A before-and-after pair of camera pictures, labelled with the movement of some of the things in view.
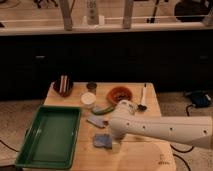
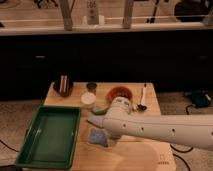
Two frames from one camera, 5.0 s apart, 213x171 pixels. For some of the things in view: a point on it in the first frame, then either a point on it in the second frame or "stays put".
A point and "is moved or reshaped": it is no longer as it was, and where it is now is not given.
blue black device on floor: (199, 98) stays put
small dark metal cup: (91, 87) stays put
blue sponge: (103, 140) is moved or reshaped
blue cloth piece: (96, 120) stays put
